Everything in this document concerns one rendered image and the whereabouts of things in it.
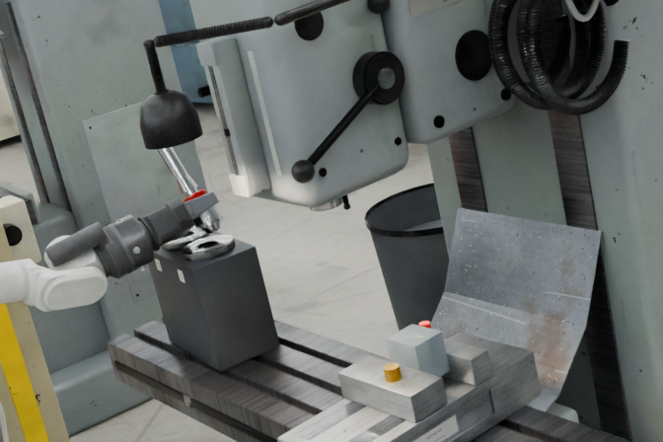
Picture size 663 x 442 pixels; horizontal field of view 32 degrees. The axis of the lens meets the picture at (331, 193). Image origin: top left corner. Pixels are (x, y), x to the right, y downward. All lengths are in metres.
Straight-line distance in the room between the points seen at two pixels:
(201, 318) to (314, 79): 0.61
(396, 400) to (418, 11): 0.51
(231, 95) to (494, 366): 0.52
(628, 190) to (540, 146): 0.17
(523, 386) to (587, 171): 0.34
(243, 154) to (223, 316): 0.49
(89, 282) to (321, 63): 0.62
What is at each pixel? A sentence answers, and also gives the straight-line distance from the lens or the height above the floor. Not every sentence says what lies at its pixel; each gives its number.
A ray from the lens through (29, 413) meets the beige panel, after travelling 3.42.
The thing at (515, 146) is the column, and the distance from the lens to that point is 1.88.
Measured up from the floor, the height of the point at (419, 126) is 1.37.
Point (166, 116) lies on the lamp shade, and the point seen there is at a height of 1.50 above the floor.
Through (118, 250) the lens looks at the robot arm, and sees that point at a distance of 1.95.
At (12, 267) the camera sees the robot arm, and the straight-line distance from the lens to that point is 1.92.
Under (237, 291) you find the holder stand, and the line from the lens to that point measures 1.98.
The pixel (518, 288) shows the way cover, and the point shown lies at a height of 1.03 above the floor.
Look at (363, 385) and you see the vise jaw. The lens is 1.59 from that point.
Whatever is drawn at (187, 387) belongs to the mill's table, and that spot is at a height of 0.95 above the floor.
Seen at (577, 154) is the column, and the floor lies 1.25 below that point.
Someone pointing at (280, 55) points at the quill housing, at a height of 1.52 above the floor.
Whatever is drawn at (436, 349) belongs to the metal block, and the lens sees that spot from 1.60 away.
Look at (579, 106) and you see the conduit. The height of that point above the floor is 1.36.
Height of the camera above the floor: 1.75
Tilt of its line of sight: 16 degrees down
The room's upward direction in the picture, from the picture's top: 13 degrees counter-clockwise
